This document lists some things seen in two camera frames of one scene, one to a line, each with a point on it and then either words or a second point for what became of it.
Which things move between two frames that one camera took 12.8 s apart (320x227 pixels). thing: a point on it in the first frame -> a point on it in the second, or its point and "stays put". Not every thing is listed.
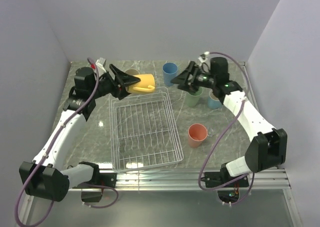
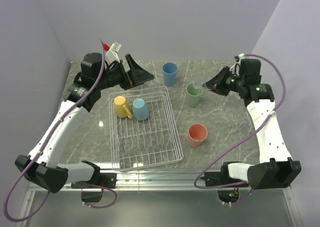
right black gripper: (193, 69) -> (216, 83)
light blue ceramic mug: (213, 101) -> (140, 109)
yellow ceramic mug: (147, 84) -> (121, 107)
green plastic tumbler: (193, 99) stays put
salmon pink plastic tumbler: (197, 133) stays put
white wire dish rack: (144, 131) stays put
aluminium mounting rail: (178, 182) stays put
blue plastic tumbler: (170, 71) stays put
